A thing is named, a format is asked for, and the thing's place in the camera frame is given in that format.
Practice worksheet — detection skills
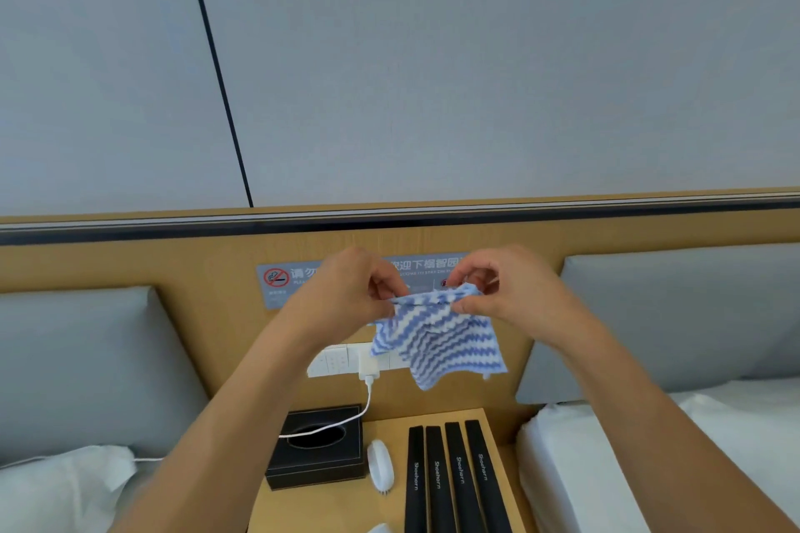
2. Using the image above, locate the person's right hand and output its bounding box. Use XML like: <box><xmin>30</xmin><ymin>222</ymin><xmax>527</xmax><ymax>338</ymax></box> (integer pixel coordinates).
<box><xmin>444</xmin><ymin>243</ymin><xmax>592</xmax><ymax>352</ymax></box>

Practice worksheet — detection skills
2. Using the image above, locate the person's left hand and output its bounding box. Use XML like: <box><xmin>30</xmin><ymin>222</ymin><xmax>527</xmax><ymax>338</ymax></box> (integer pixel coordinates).
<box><xmin>284</xmin><ymin>246</ymin><xmax>411</xmax><ymax>359</ymax></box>

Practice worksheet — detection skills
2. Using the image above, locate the blue white striped cloth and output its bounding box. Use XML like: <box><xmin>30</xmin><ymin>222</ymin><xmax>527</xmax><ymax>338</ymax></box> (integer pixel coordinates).
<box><xmin>369</xmin><ymin>282</ymin><xmax>508</xmax><ymax>392</ymax></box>

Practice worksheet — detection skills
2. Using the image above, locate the long black shoe spoon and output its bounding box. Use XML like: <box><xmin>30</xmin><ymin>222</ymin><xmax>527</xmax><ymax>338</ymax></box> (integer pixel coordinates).
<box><xmin>443</xmin><ymin>421</ymin><xmax>488</xmax><ymax>533</ymax></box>
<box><xmin>464</xmin><ymin>420</ymin><xmax>513</xmax><ymax>533</ymax></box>
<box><xmin>424</xmin><ymin>425</ymin><xmax>458</xmax><ymax>533</ymax></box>
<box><xmin>404</xmin><ymin>425</ymin><xmax>428</xmax><ymax>533</ymax></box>

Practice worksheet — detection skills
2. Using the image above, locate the wooden nightstand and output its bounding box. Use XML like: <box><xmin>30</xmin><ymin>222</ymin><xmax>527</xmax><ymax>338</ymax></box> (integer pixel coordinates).
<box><xmin>247</xmin><ymin>407</ymin><xmax>529</xmax><ymax>533</ymax></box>

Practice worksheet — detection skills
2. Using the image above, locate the person's left forearm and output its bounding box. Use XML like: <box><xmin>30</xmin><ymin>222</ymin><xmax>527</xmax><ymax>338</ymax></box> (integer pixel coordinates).
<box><xmin>109</xmin><ymin>311</ymin><xmax>338</xmax><ymax>533</ymax></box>

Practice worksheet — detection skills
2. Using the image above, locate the person's right forearm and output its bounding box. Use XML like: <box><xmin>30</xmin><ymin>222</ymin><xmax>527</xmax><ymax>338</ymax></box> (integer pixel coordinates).
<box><xmin>552</xmin><ymin>316</ymin><xmax>800</xmax><ymax>533</ymax></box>

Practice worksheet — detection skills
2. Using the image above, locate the white charger plug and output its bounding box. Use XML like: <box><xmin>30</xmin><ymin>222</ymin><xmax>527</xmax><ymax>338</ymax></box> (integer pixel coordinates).
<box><xmin>357</xmin><ymin>345</ymin><xmax>381</xmax><ymax>384</ymax></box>

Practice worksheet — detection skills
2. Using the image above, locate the wooden headboard panel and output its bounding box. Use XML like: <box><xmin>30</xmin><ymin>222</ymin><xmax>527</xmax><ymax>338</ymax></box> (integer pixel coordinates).
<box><xmin>0</xmin><ymin>187</ymin><xmax>800</xmax><ymax>427</ymax></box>

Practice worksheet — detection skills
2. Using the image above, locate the black leather tissue box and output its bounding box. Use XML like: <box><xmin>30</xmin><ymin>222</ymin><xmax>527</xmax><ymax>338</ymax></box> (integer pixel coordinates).
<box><xmin>264</xmin><ymin>404</ymin><xmax>368</xmax><ymax>491</ymax></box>

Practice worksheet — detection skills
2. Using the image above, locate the grey headboard cushion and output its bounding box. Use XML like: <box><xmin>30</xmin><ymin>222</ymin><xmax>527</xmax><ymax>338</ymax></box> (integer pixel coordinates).
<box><xmin>0</xmin><ymin>286</ymin><xmax>211</xmax><ymax>465</ymax></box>
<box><xmin>515</xmin><ymin>242</ymin><xmax>800</xmax><ymax>406</ymax></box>

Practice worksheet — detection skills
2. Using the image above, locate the white pillow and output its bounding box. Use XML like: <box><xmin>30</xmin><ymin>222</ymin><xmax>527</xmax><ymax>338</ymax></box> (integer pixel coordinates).
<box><xmin>0</xmin><ymin>445</ymin><xmax>138</xmax><ymax>533</ymax></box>

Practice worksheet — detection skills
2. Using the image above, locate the white switch socket panel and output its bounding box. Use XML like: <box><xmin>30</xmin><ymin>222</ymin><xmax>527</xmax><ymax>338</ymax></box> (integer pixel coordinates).
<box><xmin>306</xmin><ymin>343</ymin><xmax>411</xmax><ymax>379</ymax></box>

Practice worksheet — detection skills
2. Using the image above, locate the grey wall sign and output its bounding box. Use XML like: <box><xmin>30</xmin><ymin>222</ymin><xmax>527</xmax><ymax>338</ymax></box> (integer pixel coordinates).
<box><xmin>256</xmin><ymin>254</ymin><xmax>501</xmax><ymax>310</ymax></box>

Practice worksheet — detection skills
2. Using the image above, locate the white charging cable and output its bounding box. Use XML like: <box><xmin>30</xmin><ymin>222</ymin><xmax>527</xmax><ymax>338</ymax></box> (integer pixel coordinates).
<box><xmin>134</xmin><ymin>373</ymin><xmax>375</xmax><ymax>465</ymax></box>

